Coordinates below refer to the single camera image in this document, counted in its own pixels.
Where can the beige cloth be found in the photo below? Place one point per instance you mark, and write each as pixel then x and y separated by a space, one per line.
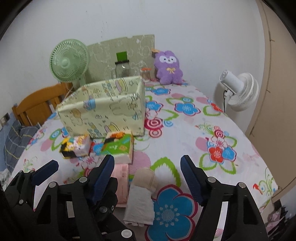
pixel 138 201

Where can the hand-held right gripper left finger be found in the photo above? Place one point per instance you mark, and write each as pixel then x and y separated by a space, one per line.
pixel 104 178

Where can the pale green printed storage box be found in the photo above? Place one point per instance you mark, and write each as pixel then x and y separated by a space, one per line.
pixel 104 111

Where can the glass jar with green lid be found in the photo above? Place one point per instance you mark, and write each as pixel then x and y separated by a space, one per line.
pixel 122 69

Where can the pink patterned cloth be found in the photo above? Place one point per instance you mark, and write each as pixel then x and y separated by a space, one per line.
pixel 275 217

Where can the beige door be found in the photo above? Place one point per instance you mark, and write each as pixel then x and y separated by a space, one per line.
pixel 277 115

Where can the wooden headboard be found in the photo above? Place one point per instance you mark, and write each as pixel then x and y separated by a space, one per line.
pixel 34 102

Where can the green desk fan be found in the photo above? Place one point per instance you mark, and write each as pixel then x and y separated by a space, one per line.
pixel 69 60

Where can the wall outlet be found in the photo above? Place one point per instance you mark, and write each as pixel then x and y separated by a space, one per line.
pixel 5 118

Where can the purple plush toy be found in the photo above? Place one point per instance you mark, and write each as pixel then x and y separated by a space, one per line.
pixel 170 67

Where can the grey plaid pillow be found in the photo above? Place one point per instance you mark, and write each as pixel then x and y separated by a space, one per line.
pixel 16 139

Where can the white standing fan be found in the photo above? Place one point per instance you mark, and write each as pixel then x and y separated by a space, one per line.
pixel 242 90

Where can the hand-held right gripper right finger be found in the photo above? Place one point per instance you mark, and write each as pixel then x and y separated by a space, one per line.
pixel 192 180

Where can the cotton swab jar orange lid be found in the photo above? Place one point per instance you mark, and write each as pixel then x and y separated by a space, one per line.
pixel 146 75

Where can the green and orange tissue packet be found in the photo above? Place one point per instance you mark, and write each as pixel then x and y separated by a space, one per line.
pixel 118 146

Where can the green printed cardboard sheet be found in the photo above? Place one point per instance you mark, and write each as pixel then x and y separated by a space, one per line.
pixel 104 51

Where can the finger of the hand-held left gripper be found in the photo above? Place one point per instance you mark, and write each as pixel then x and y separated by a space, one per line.
pixel 108 217
pixel 46 171

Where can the floral tablecloth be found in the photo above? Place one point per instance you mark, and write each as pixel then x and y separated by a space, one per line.
pixel 185 139

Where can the pink towel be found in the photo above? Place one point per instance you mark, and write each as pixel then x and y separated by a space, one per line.
pixel 121 180

